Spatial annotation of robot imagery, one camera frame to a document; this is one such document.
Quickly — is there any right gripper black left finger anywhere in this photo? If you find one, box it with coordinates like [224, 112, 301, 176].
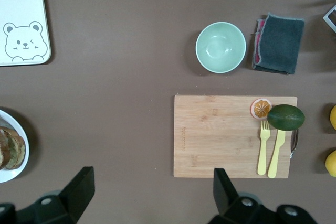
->
[0, 166, 96, 224]

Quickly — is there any pale green bowl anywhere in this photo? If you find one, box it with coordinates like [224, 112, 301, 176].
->
[195, 21, 247, 74]

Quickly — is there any yellow plastic fork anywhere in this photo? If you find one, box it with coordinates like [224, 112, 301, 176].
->
[257, 120, 271, 177]

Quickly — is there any wooden cutting board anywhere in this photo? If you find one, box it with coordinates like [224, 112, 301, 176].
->
[173, 94, 298, 179]

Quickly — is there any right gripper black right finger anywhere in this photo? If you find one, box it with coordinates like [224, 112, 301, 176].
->
[207, 167, 316, 224]

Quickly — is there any yellow lemon lower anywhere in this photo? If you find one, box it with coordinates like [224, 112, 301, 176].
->
[329, 105, 336, 131]

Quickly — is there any thin metal peeler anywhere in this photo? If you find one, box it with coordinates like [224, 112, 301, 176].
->
[289, 129, 300, 159]

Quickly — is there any toy orange slice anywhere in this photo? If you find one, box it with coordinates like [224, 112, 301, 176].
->
[250, 98, 273, 122]

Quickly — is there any white round plate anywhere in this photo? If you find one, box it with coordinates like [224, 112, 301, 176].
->
[0, 109, 30, 184]

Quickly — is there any green avocado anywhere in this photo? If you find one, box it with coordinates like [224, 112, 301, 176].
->
[266, 104, 306, 132]

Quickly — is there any yellow lemon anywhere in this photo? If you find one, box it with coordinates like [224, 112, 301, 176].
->
[329, 105, 336, 131]
[324, 150, 336, 178]

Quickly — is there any yellow plastic knife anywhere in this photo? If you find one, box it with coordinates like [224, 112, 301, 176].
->
[267, 129, 287, 179]

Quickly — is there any white wire cup rack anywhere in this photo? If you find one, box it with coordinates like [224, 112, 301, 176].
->
[322, 4, 336, 33]

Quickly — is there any dark grey folded cloth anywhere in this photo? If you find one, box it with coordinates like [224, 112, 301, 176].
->
[251, 12, 306, 76]

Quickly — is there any pink folded cloth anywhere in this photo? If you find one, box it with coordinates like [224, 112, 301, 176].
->
[252, 18, 266, 65]

